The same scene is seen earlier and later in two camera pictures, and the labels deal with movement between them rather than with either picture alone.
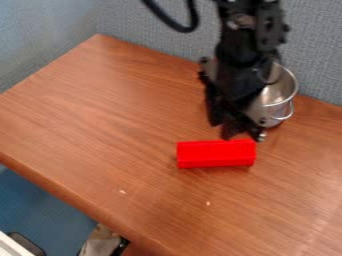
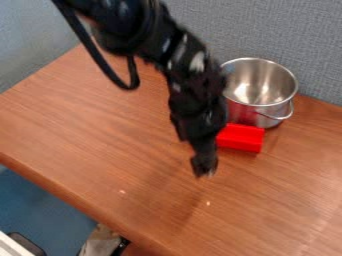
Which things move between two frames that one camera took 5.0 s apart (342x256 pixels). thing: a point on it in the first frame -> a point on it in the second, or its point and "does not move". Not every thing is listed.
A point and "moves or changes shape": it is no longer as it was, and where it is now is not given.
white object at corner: (11, 247) does not move
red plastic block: (216, 154) moves or changes shape
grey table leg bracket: (104, 243) does not move
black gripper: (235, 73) -> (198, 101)
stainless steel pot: (274, 108) does not move
